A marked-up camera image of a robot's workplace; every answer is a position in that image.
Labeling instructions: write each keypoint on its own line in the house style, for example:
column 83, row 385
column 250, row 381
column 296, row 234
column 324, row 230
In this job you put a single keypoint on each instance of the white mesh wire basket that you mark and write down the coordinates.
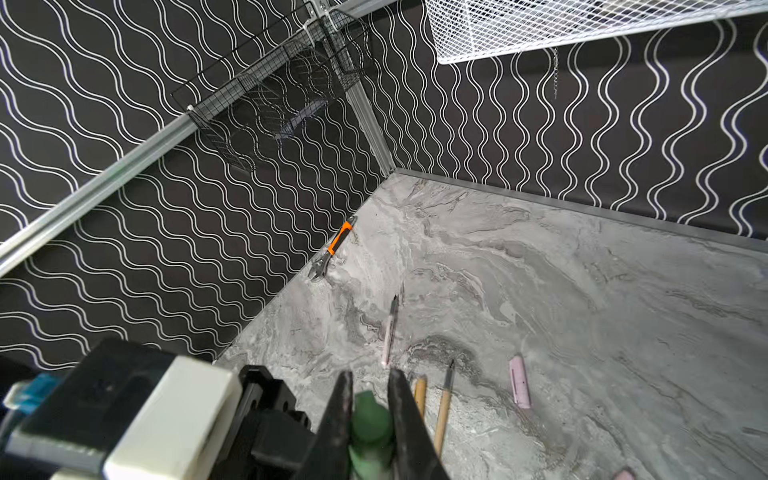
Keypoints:
column 472, row 30

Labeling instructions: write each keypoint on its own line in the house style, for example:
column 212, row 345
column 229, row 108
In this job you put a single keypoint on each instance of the green pen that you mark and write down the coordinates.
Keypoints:
column 371, row 447

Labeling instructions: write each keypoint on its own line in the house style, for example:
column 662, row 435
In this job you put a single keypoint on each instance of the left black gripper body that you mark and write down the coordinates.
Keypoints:
column 268, row 437

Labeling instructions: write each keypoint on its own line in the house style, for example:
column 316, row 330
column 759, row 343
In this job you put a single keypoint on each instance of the pink pen near left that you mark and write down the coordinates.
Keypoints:
column 389, row 331

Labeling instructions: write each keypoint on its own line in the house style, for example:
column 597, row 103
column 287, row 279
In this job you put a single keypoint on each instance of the tan pen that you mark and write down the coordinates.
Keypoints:
column 444, row 409

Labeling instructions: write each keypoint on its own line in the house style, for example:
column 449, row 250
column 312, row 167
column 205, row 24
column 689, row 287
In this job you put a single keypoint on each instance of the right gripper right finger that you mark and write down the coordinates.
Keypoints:
column 415, row 455

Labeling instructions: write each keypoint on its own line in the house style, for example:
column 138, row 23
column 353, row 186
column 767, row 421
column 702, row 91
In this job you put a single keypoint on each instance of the black wire basket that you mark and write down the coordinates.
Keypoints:
column 262, row 93

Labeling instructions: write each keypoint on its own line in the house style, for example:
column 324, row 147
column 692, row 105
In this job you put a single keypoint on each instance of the pink pen cap upper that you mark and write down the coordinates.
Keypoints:
column 519, row 382

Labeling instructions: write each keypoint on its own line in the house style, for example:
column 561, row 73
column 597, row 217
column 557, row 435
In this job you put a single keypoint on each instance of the pink pen cap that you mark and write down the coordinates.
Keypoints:
column 624, row 474
column 519, row 382

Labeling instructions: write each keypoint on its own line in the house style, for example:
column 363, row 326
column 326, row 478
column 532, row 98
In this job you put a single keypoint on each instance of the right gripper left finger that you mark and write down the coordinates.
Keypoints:
column 328, row 455

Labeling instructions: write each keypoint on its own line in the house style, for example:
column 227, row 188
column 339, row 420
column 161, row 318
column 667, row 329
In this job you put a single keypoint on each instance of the pink pen cap right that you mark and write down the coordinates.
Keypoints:
column 624, row 474

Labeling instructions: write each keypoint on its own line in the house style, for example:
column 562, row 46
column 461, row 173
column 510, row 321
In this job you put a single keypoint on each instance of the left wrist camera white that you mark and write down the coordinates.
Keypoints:
column 126, row 411

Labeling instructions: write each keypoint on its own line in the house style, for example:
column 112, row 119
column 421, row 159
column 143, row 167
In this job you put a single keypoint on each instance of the orange handled adjustable wrench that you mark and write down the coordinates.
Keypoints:
column 319, row 266

